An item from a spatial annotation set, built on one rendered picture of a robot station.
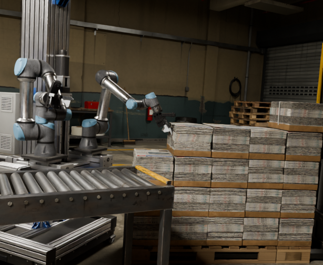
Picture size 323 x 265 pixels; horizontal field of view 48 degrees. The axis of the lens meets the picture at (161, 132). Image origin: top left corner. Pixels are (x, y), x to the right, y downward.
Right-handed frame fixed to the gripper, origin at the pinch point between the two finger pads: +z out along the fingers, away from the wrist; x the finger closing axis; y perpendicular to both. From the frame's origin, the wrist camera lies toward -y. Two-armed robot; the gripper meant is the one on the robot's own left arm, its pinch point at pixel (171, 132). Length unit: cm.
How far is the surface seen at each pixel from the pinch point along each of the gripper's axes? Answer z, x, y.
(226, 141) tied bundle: 21.8, 17.5, -33.3
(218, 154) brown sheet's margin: 28.0, 18.4, -22.9
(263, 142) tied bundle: 36, 17, -59
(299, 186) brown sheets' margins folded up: 81, 18, -71
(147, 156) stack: 4.9, 18.8, 25.6
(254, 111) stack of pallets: 135, -561, -256
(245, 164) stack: 45, 17, -39
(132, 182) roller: 1, 86, 39
